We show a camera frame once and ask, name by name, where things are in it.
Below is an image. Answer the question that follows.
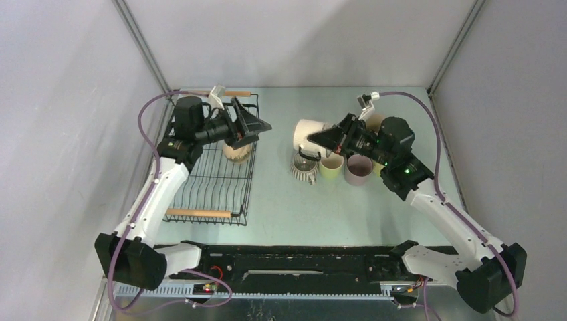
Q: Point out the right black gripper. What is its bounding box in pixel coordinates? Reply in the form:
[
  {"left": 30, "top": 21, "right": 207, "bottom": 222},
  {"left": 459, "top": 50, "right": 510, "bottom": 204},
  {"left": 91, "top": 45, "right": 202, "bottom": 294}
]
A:
[{"left": 309, "top": 113, "right": 392, "bottom": 167}]

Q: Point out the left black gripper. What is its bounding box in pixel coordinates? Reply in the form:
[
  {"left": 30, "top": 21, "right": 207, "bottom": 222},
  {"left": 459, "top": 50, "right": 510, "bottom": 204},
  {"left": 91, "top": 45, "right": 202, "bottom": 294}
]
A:
[{"left": 195, "top": 98, "right": 271, "bottom": 151}]

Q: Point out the light green cup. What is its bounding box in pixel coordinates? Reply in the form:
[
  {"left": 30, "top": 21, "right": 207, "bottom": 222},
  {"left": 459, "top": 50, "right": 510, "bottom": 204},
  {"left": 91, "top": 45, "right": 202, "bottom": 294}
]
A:
[{"left": 319, "top": 154, "right": 344, "bottom": 180}]

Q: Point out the white ribbed mug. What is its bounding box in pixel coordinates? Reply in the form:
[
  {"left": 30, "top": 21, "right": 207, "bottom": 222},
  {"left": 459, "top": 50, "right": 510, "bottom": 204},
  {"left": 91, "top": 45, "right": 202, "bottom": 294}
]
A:
[{"left": 290, "top": 152, "right": 318, "bottom": 185}]

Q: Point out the mauve cup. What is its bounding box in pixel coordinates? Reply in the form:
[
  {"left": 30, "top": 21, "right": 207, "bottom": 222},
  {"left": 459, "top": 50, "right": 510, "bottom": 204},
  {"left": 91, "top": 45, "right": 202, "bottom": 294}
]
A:
[{"left": 344, "top": 154, "right": 374, "bottom": 186}]

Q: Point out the seashell coral print mug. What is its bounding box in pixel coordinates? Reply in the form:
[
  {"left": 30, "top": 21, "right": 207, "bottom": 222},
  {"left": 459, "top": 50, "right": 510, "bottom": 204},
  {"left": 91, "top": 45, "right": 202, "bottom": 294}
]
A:
[{"left": 365, "top": 113, "right": 386, "bottom": 133}]

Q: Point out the yellow-green cup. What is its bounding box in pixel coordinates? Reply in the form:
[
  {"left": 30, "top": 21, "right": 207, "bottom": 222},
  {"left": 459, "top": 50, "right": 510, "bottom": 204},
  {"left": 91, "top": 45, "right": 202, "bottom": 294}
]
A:
[{"left": 373, "top": 161, "right": 384, "bottom": 176}]

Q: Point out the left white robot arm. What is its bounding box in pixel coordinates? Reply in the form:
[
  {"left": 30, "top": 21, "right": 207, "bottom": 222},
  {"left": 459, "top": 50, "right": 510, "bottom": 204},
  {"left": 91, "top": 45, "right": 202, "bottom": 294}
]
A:
[{"left": 94, "top": 96, "right": 272, "bottom": 290}]

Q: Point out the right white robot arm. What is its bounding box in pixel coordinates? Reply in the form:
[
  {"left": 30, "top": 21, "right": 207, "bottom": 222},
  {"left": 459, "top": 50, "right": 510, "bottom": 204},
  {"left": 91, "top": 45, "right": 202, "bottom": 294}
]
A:
[{"left": 306, "top": 114, "right": 527, "bottom": 314}]

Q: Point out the peach teapot-shaped cup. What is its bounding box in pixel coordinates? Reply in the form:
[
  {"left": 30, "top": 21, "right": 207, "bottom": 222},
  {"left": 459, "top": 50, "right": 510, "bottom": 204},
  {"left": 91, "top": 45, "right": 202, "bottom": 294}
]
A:
[{"left": 222, "top": 144, "right": 252, "bottom": 164}]

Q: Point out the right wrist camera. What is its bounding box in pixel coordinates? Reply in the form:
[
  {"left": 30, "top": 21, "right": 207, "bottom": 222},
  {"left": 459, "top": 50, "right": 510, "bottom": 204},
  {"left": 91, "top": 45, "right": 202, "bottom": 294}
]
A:
[{"left": 357, "top": 91, "right": 380, "bottom": 121}]

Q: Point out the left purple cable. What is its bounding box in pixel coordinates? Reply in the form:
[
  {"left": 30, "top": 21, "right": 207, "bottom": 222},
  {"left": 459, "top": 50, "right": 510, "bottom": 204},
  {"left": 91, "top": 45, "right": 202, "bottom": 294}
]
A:
[{"left": 107, "top": 90, "right": 233, "bottom": 314}]

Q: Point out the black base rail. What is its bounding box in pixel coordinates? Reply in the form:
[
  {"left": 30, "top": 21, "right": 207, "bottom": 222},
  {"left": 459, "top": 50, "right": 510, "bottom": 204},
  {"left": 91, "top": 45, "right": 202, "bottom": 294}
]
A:
[{"left": 150, "top": 244, "right": 457, "bottom": 298}]

